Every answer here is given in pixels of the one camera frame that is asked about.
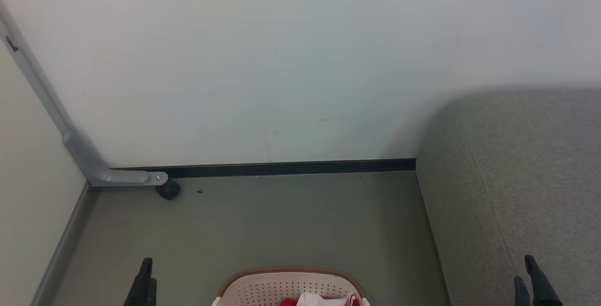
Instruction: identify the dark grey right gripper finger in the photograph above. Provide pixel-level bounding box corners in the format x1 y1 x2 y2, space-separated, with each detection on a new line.
524 255 562 306
514 276 532 306

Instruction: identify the cream perforated laundry basket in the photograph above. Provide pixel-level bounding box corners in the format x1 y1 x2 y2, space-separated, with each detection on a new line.
211 268 371 306

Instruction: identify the red and white garment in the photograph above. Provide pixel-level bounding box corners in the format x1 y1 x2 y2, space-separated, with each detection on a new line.
280 292 360 306

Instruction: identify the grey partition frame leg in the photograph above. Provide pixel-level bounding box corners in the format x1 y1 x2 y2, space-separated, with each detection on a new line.
0 1 169 187

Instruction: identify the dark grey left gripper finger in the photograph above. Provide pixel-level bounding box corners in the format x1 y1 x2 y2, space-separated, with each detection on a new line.
143 278 158 306
124 258 153 306

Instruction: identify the black wall baseboard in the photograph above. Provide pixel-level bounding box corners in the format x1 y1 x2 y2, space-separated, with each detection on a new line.
112 158 417 179

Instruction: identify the grey fabric sofa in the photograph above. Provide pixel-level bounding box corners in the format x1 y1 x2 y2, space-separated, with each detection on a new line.
416 88 601 306

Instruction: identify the black caster wheel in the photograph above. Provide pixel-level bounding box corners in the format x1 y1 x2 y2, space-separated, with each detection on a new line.
155 179 182 201

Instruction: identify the grey partition bottom rail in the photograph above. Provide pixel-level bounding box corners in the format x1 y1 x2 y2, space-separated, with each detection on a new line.
30 181 92 306

